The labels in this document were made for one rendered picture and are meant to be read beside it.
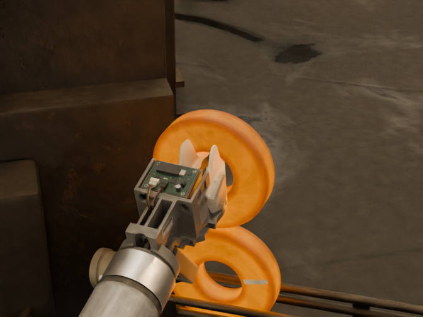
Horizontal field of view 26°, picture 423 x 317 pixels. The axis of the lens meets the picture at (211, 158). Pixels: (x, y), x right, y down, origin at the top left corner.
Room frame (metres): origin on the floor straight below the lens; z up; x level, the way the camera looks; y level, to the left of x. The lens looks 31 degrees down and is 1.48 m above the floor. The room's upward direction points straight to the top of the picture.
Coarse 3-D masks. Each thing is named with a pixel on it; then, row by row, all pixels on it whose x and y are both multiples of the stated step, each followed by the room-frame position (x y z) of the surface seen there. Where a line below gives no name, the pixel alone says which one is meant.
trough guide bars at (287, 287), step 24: (288, 288) 0.96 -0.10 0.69; (312, 288) 0.95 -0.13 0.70; (168, 312) 0.96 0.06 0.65; (192, 312) 0.95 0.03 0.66; (240, 312) 0.92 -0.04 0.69; (264, 312) 0.91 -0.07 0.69; (336, 312) 0.93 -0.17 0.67; (360, 312) 0.92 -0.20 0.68; (384, 312) 0.92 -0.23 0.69; (408, 312) 0.90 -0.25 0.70
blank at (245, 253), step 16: (208, 240) 0.96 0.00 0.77; (224, 240) 0.95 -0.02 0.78; (240, 240) 0.95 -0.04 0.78; (256, 240) 0.96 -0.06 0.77; (192, 256) 0.97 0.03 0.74; (208, 256) 0.96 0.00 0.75; (224, 256) 0.95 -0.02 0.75; (240, 256) 0.94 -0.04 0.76; (256, 256) 0.93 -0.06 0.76; (272, 256) 0.95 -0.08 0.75; (240, 272) 0.94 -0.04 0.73; (256, 272) 0.93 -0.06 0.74; (272, 272) 0.93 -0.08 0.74; (176, 288) 0.98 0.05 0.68; (192, 288) 0.97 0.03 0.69; (208, 288) 0.97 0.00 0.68; (224, 288) 0.98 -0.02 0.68; (240, 288) 0.97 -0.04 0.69; (256, 288) 0.93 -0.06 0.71; (272, 288) 0.92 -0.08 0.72; (240, 304) 0.94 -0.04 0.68; (256, 304) 0.93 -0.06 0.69; (272, 304) 0.93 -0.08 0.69
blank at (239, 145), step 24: (192, 120) 0.98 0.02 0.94; (216, 120) 0.97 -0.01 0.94; (240, 120) 0.98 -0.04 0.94; (168, 144) 0.99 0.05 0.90; (192, 144) 0.98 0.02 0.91; (216, 144) 0.97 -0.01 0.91; (240, 144) 0.95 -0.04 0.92; (264, 144) 0.97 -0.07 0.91; (240, 168) 0.95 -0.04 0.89; (264, 168) 0.94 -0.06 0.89; (240, 192) 0.95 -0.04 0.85; (264, 192) 0.94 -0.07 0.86; (240, 216) 0.95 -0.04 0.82
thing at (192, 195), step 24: (168, 168) 0.88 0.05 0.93; (192, 168) 0.88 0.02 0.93; (144, 192) 0.85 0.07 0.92; (168, 192) 0.85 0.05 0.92; (192, 192) 0.86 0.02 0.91; (144, 216) 0.83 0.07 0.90; (168, 216) 0.81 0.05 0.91; (192, 216) 0.84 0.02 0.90; (144, 240) 0.81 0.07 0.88; (168, 240) 0.82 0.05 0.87; (192, 240) 0.85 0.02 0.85; (168, 264) 0.78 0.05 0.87
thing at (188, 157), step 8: (184, 144) 0.94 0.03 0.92; (184, 152) 0.94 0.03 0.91; (192, 152) 0.96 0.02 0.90; (200, 152) 0.98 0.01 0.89; (208, 152) 0.98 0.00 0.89; (184, 160) 0.94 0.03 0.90; (192, 160) 0.96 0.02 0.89; (200, 160) 0.97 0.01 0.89; (208, 160) 0.98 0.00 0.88; (200, 168) 0.96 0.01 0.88
